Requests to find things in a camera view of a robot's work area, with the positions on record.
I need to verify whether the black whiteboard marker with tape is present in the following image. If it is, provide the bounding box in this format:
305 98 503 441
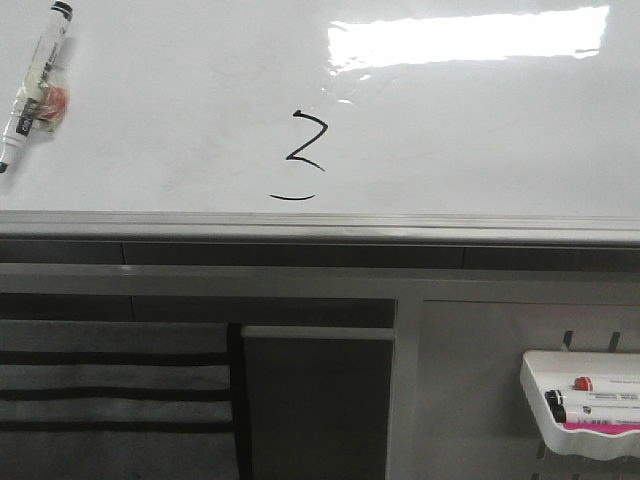
1 1 73 173

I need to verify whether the dark grey panel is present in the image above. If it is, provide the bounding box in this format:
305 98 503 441
242 326 393 479

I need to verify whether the white plastic marker tray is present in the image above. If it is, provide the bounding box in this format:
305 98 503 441
520 350 639 461

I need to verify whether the upper black capped marker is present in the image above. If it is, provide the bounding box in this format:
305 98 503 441
544 390 639 408

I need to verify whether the black capped marker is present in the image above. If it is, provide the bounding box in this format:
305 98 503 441
544 390 639 408
550 405 639 425

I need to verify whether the grey black striped fabric organizer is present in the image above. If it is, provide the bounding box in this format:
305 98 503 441
1 320 253 479

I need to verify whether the lower black capped marker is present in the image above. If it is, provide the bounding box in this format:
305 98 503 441
550 405 639 425

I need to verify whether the red capped marker in tray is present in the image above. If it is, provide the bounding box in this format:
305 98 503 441
574 376 640 394

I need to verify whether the pink eraser in tray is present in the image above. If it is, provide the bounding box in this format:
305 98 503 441
560 422 639 435

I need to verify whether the white whiteboard with grey frame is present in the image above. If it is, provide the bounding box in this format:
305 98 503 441
1 1 639 245

